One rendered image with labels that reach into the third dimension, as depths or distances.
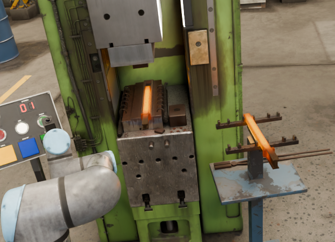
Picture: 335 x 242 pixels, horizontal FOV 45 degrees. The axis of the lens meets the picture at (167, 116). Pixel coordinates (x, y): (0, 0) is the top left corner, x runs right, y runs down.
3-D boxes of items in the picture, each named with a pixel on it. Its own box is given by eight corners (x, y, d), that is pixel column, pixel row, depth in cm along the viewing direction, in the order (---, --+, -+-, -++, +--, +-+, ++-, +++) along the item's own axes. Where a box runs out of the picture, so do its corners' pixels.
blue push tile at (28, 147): (39, 152, 183) (34, 137, 183) (23, 157, 181) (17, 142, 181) (39, 152, 185) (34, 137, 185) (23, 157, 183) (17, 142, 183)
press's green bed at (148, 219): (204, 259, 241) (199, 200, 218) (143, 265, 243) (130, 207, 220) (197, 197, 289) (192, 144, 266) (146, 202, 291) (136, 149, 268)
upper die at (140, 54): (154, 62, 184) (151, 43, 180) (110, 67, 185) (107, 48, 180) (155, 33, 221) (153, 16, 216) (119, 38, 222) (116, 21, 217)
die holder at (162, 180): (199, 201, 218) (192, 131, 196) (130, 207, 220) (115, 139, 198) (192, 143, 267) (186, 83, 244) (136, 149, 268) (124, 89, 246)
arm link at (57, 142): (47, 159, 139) (40, 130, 139) (46, 158, 151) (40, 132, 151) (74, 152, 142) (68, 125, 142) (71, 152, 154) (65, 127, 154)
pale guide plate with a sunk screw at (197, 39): (209, 63, 198) (206, 30, 189) (190, 65, 198) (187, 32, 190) (208, 62, 199) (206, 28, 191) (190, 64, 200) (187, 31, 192)
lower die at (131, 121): (163, 128, 202) (161, 113, 198) (123, 132, 203) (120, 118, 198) (163, 91, 238) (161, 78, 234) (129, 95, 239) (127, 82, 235)
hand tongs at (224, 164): (329, 149, 205) (329, 147, 205) (333, 153, 202) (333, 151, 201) (213, 164, 205) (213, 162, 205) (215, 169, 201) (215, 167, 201)
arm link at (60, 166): (84, 186, 142) (77, 151, 142) (52, 194, 140) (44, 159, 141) (86, 183, 151) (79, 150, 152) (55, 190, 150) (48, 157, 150)
